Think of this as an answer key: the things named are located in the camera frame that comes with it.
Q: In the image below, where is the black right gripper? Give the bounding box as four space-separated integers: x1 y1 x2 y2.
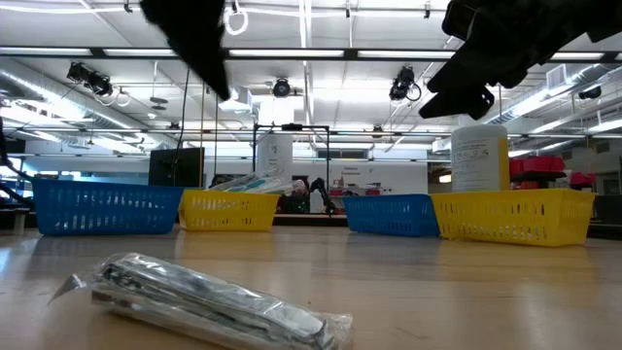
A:
418 0 589 122

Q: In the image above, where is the white wipes canister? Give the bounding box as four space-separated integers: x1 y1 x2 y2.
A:
450 123 510 193

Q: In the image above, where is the red bin stack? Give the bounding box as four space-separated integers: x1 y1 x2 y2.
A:
508 155 568 190

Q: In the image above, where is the black monitor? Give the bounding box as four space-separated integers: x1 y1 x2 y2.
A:
148 147 206 189

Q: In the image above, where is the yellow plastic basket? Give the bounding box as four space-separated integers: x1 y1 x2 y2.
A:
430 188 598 248
178 189 282 232

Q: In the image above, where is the blue plastic basket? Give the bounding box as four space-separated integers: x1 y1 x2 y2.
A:
31 178 185 238
342 193 441 238

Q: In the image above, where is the white pillar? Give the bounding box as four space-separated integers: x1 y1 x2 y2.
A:
256 133 294 181

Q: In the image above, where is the small red bin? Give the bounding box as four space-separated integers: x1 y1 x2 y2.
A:
568 171 598 190

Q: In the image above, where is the person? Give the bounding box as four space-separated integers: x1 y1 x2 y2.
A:
290 178 311 215

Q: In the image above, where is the wrapped silver nail clipper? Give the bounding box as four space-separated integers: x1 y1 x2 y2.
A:
47 251 355 350

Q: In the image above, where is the white hanging cable ring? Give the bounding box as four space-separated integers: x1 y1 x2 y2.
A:
223 0 250 37

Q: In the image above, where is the black ceiling camera with cable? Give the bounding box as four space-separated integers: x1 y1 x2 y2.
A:
388 66 423 103

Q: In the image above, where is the black hanging cable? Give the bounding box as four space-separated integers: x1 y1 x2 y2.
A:
174 67 191 150

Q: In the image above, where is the black dome ceiling camera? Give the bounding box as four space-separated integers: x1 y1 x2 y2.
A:
271 77 292 98

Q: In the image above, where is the black ceiling camera cluster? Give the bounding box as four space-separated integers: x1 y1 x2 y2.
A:
66 61 115 97

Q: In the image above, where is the black background rig frame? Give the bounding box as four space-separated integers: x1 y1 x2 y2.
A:
251 122 331 195

